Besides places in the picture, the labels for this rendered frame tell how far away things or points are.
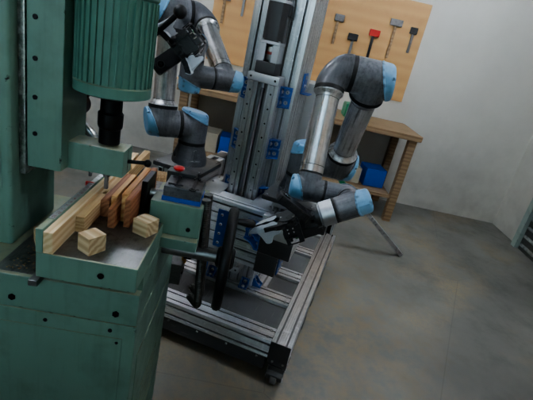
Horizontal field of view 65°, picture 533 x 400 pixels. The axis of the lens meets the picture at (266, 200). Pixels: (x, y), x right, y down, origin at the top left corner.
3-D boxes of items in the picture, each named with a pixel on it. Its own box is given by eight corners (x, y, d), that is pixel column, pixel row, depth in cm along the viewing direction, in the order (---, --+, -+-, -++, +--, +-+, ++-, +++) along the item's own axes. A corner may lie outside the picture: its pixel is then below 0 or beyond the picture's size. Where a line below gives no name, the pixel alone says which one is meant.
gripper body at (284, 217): (285, 247, 121) (325, 236, 120) (276, 222, 118) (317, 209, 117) (285, 235, 128) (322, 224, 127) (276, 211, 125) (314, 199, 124)
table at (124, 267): (178, 302, 89) (182, 278, 87) (34, 277, 87) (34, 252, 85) (212, 198, 145) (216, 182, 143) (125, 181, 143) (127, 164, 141)
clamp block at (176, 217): (197, 240, 109) (202, 209, 106) (146, 231, 108) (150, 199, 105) (205, 217, 123) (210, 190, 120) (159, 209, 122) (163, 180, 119)
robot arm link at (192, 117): (209, 145, 178) (214, 113, 173) (178, 143, 171) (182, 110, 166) (201, 136, 187) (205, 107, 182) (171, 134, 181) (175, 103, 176)
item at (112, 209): (113, 228, 100) (115, 209, 98) (106, 227, 100) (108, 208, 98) (141, 193, 122) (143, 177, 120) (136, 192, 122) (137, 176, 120)
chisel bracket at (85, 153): (121, 184, 104) (124, 151, 101) (65, 173, 103) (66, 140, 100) (131, 175, 111) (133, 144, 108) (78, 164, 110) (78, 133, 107)
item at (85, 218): (83, 232, 95) (84, 217, 94) (74, 231, 95) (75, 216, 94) (149, 162, 148) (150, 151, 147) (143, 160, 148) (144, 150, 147)
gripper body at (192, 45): (186, 21, 112) (194, 22, 123) (162, 40, 114) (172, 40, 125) (205, 45, 114) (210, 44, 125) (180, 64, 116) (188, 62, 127)
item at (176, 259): (179, 285, 145) (182, 266, 142) (144, 278, 144) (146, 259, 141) (184, 272, 153) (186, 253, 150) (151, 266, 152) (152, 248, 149)
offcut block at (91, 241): (105, 250, 91) (106, 234, 89) (88, 256, 87) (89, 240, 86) (94, 243, 92) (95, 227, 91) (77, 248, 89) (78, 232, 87)
